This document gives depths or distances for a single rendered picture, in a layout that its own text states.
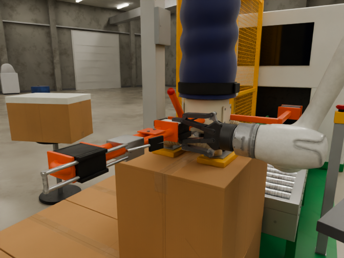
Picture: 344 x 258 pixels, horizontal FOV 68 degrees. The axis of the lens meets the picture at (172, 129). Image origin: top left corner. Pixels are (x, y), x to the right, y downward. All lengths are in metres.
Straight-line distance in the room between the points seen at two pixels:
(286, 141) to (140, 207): 0.52
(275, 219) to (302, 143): 0.90
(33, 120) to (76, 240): 1.52
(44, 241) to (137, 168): 0.61
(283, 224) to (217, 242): 0.75
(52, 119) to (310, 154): 2.13
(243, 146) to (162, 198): 0.32
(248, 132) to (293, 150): 0.11
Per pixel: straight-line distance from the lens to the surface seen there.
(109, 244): 1.20
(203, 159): 0.87
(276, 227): 1.53
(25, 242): 1.33
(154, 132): 0.69
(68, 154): 0.52
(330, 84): 0.80
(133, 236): 0.99
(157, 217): 0.88
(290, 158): 0.65
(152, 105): 2.43
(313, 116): 0.83
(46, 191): 0.48
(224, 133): 0.69
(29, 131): 2.62
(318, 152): 0.65
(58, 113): 2.41
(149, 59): 2.43
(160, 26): 2.39
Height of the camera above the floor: 1.26
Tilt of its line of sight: 13 degrees down
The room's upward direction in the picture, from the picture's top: straight up
